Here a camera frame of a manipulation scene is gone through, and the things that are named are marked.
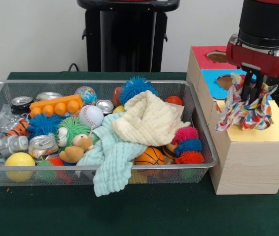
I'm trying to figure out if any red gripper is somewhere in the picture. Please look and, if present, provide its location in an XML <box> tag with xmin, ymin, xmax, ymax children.
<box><xmin>225</xmin><ymin>34</ymin><xmax>279</xmax><ymax>104</ymax></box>

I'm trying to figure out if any polka dot cloth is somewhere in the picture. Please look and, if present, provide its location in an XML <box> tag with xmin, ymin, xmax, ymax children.
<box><xmin>215</xmin><ymin>72</ymin><xmax>279</xmax><ymax>133</ymax></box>
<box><xmin>237</xmin><ymin>114</ymin><xmax>275</xmax><ymax>131</ymax></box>

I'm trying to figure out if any blue spiky toy with eyes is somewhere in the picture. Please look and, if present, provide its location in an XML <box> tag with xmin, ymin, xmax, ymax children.
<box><xmin>119</xmin><ymin>76</ymin><xmax>159</xmax><ymax>105</ymax></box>

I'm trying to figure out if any mint green cloth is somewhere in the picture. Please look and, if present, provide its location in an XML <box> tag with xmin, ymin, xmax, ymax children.
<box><xmin>76</xmin><ymin>113</ymin><xmax>147</xmax><ymax>197</ymax></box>

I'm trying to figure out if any shallow silver mesh bin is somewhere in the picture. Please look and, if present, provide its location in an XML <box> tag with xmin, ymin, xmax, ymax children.
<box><xmin>0</xmin><ymin>80</ymin><xmax>219</xmax><ymax>187</ymax></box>

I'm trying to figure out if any wooden box with three holes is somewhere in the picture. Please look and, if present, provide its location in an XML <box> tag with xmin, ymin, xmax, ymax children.
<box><xmin>186</xmin><ymin>45</ymin><xmax>279</xmax><ymax>195</ymax></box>

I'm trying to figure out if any multicolour spiky caterpillar toy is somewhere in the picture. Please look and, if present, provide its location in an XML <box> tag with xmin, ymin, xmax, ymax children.
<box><xmin>171</xmin><ymin>126</ymin><xmax>205</xmax><ymax>165</ymax></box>

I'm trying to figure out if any orange mini basketball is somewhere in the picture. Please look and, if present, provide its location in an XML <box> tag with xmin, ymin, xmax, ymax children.
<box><xmin>135</xmin><ymin>147</ymin><xmax>165</xmax><ymax>166</ymax></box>

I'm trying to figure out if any white baseball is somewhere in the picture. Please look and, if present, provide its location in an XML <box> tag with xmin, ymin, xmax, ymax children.
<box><xmin>78</xmin><ymin>105</ymin><xmax>105</xmax><ymax>129</ymax></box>

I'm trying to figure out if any dark green tablecloth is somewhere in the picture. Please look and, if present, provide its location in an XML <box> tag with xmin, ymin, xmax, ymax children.
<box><xmin>0</xmin><ymin>71</ymin><xmax>279</xmax><ymax>236</ymax></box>

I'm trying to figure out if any green spiky toy with eyes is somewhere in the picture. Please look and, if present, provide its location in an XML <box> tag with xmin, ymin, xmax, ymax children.
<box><xmin>56</xmin><ymin>117</ymin><xmax>91</xmax><ymax>148</ymax></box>

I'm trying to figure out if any orange plastic building brick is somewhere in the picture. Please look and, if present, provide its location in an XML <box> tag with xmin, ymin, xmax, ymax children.
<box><xmin>29</xmin><ymin>94</ymin><xmax>84</xmax><ymax>118</ymax></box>

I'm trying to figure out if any yellow ball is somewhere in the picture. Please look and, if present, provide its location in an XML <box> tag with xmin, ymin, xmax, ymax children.
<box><xmin>4</xmin><ymin>152</ymin><xmax>36</xmax><ymax>182</ymax></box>

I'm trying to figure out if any grey plastic robot toy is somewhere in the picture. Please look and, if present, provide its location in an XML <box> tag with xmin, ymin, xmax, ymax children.
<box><xmin>0</xmin><ymin>135</ymin><xmax>29</xmax><ymax>158</ymax></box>

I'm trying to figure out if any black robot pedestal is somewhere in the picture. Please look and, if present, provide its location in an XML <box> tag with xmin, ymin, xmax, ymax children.
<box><xmin>77</xmin><ymin>0</ymin><xmax>181</xmax><ymax>73</ymax></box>

